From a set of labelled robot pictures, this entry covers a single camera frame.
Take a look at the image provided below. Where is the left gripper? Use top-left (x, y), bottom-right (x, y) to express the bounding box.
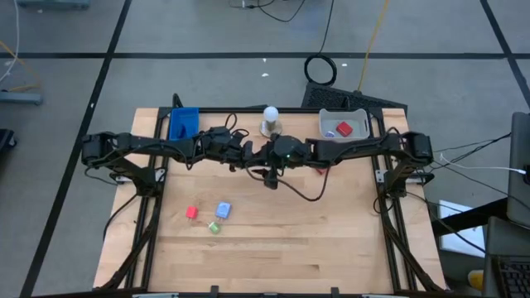
top-left (198, 126), bottom-right (270, 173)

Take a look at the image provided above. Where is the light blue wall charger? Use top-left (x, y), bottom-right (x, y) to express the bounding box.
top-left (214, 201), bottom-right (233, 220)

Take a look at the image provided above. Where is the white bulb lamp wooden base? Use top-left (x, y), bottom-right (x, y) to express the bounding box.
top-left (258, 105), bottom-right (284, 139)

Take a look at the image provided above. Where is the grey plastic bin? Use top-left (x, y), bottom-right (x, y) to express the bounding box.
top-left (317, 108), bottom-right (371, 144)

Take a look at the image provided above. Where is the black perforated panel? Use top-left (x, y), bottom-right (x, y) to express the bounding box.
top-left (301, 81), bottom-right (409, 113)

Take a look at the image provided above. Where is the blue plastic bin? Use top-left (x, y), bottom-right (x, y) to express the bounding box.
top-left (167, 106), bottom-right (200, 142)

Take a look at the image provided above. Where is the yellow object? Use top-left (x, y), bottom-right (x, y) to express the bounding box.
top-left (467, 268), bottom-right (485, 291)

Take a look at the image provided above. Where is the grey cart base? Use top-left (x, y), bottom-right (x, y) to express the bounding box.
top-left (0, 90), bottom-right (45, 106)
top-left (16, 0), bottom-right (91, 11)

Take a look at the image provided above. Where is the black caster wheel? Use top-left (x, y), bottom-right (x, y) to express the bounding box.
top-left (0, 128), bottom-right (17, 152)

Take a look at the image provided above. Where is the black keyboard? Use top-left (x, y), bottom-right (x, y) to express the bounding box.
top-left (491, 255), bottom-right (530, 298)

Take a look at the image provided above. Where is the black aluminium table frame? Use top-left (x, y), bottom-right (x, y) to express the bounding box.
top-left (94, 93), bottom-right (446, 296)

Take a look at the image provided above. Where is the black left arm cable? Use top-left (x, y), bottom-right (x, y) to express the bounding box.
top-left (223, 112), bottom-right (251, 140)

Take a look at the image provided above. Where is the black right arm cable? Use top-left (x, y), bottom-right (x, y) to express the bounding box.
top-left (243, 164), bottom-right (331, 203)

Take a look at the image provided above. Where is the black coiled floor cable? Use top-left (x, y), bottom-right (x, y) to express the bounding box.
top-left (303, 0), bottom-right (339, 87)

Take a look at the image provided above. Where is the yellow hanging cable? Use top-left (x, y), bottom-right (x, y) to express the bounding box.
top-left (357, 0), bottom-right (390, 92)

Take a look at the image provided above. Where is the black arm base cable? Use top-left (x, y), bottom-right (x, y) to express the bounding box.
top-left (102, 192), bottom-right (140, 242)

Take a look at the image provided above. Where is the white charging cable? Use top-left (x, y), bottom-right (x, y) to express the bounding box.
top-left (438, 151), bottom-right (528, 175)

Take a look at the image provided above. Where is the white floor cable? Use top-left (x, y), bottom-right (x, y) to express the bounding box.
top-left (0, 0), bottom-right (21, 84)

